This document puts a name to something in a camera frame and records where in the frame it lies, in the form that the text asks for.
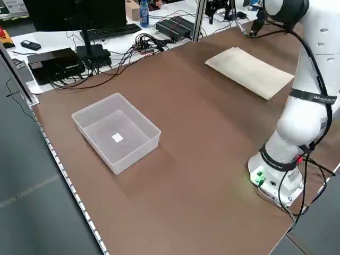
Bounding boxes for beige tablecloth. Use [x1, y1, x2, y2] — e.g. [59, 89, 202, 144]
[204, 47, 296, 101]

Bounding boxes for yellow emergency stop box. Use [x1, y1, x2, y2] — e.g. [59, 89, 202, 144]
[0, 25, 14, 49]

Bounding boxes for blue label water bottle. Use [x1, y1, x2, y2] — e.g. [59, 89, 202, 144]
[139, 0, 150, 28]

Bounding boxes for tangled cable bundle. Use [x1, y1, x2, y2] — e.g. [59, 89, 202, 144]
[129, 33, 171, 57]

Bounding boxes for black cable with silver connector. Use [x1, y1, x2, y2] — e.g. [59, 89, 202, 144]
[237, 22, 290, 38]

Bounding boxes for aluminium frame post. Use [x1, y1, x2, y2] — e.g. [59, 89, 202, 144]
[191, 0, 207, 44]

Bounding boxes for translucent plastic box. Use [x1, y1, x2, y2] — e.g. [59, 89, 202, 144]
[71, 92, 162, 176]

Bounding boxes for black power adapter block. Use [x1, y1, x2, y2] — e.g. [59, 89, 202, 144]
[76, 44, 112, 69]

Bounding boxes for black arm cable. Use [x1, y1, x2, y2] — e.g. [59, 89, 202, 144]
[275, 25, 337, 223]

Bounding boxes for black keyboard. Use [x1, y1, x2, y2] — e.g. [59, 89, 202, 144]
[79, 23, 143, 42]

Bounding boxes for aluminium frame rail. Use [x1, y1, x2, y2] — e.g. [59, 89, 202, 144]
[0, 42, 40, 107]

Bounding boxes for black monitor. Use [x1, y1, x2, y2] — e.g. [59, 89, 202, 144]
[23, 0, 127, 54]

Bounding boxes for small black handheld device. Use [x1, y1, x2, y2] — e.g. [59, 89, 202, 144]
[20, 39, 42, 52]

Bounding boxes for black mini computer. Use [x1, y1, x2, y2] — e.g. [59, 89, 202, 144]
[27, 47, 87, 86]

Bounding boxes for white desk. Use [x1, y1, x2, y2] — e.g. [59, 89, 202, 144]
[0, 0, 256, 95]

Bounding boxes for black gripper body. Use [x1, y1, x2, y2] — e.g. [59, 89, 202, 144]
[254, 7, 266, 24]

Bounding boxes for black ribbed power supply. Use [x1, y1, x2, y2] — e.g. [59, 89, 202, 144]
[155, 15, 196, 43]

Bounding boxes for black tripod stand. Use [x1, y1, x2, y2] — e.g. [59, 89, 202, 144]
[206, 0, 223, 25]

